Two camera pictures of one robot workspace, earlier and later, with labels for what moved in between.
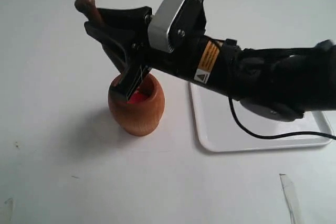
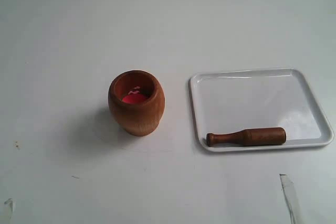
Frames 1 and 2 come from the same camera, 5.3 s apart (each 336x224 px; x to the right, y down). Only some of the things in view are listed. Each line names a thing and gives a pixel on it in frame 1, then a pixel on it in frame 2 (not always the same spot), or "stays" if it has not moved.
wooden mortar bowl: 138,118 stays
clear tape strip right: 291,198 stays
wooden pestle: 85,4 -> 249,137
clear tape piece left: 9,203 stays
